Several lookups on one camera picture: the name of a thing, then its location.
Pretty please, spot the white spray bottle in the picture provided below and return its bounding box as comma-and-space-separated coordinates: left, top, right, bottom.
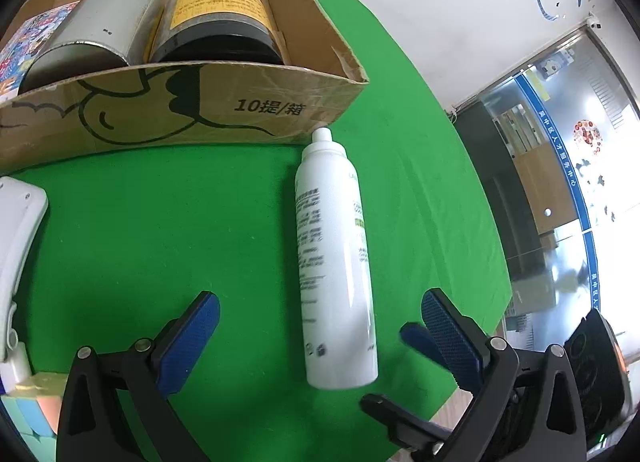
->
295, 127, 378, 390

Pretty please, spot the colourful puzzle box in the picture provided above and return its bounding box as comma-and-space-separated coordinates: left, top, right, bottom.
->
0, 1, 78, 102

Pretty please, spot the silver metal cylinder can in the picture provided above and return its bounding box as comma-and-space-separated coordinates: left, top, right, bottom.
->
18, 0, 167, 94

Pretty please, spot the yellow label dark jar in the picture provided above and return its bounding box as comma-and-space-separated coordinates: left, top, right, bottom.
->
150, 0, 284, 65

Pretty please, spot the pastel sticky note block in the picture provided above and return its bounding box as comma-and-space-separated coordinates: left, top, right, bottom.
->
1, 372, 68, 462

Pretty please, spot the green table cloth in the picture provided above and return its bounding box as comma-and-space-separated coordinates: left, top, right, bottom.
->
16, 0, 511, 461

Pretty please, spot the white plastic device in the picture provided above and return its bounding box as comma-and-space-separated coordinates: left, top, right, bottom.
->
0, 176, 48, 362

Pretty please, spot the glass door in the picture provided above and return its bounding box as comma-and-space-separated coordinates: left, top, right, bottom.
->
450, 28, 639, 355

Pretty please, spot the large shallow cardboard box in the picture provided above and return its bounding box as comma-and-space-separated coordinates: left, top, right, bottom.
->
1, 0, 368, 173

